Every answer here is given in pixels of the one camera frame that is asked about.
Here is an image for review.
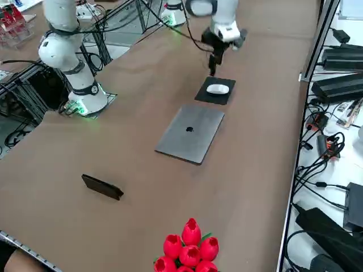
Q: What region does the white electronics box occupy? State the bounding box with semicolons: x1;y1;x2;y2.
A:
74;2;100;21

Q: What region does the small black power adapter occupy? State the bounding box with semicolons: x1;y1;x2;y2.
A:
331;28;351;44

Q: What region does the black orange usb hub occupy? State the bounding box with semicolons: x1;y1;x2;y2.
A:
307;111;330;131

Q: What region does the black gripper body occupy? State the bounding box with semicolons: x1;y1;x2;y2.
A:
201;28;232;57

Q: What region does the grey closed laptop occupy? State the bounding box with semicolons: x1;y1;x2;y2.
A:
154;103;226;166

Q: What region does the slim black adapter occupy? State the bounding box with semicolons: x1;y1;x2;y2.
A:
316;134;330;156

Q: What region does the orange black connector block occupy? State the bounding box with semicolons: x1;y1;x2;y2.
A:
323;139;341;161

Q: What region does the aluminium frame post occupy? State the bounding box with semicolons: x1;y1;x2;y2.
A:
299;0;341;83

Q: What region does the black square box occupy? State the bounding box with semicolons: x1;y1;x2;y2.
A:
343;182;363;231

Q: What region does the long black power brick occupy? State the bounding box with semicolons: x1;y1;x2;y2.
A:
311;73;363;104

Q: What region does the black model phone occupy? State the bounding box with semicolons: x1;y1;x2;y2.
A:
81;173;125;202

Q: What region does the white computer mouse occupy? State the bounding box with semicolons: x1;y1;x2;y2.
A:
205;83;230;95

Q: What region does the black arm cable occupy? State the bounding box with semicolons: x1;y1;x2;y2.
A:
158;15;217;69

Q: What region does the red artificial tulip bouquet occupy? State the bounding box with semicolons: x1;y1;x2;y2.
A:
153;217;220;272

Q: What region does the black metal support frame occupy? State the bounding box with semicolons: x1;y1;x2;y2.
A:
0;60;70;126

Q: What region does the black desk cable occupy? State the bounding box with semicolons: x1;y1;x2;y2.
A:
294;165;350;211

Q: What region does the clear acrylic shelf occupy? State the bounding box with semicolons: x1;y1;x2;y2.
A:
0;3;36;50

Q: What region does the long black ribbed box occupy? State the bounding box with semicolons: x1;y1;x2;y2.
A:
321;48;363;72

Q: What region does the black mouse pad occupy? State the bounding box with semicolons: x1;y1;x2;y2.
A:
194;75;237;107

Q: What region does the aluminium table edge rail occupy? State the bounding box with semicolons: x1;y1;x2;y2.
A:
0;229;63;272

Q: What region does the large black power brick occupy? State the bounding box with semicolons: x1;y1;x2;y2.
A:
294;207;363;272

